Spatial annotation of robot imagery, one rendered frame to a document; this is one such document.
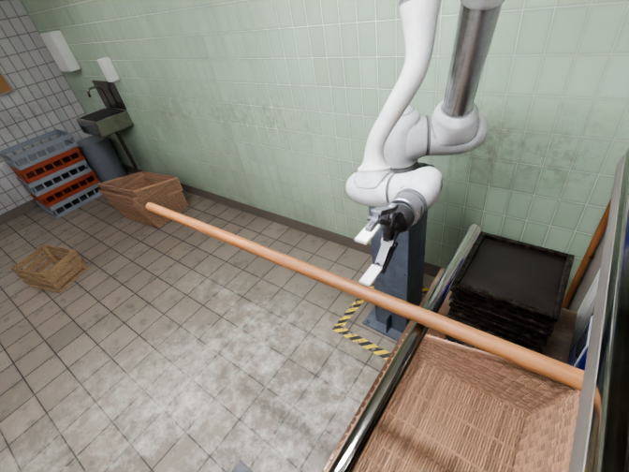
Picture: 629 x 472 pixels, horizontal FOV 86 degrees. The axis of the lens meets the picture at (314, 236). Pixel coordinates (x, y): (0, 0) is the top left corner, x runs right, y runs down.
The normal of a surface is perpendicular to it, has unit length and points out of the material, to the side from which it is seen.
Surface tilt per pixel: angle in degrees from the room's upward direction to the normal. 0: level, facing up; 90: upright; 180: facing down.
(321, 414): 0
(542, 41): 90
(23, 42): 90
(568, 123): 90
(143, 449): 0
